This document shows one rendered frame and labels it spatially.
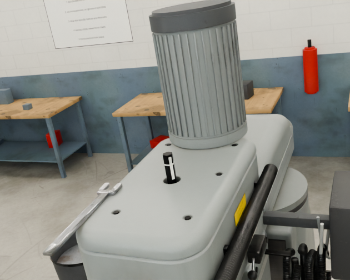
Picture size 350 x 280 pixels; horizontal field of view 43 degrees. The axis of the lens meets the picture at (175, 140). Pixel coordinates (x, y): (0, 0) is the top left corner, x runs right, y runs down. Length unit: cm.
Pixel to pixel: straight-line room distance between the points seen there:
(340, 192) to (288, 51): 403
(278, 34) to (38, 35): 320
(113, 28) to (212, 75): 481
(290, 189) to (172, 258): 85
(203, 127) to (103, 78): 502
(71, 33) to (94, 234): 540
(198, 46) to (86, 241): 47
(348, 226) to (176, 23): 61
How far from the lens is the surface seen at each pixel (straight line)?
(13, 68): 689
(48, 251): 79
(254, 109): 449
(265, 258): 127
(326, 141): 539
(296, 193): 151
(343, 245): 117
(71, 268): 310
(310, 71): 499
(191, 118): 103
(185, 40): 99
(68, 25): 612
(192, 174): 94
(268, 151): 137
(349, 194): 117
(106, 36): 585
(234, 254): 83
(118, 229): 80
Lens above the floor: 230
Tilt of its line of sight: 21 degrees down
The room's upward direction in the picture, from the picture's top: 9 degrees counter-clockwise
